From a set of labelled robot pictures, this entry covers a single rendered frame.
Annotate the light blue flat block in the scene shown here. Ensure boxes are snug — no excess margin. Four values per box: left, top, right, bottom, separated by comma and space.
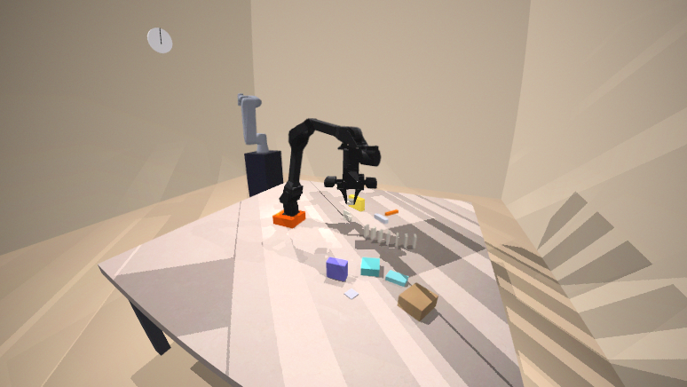
385, 270, 409, 287
360, 257, 380, 277

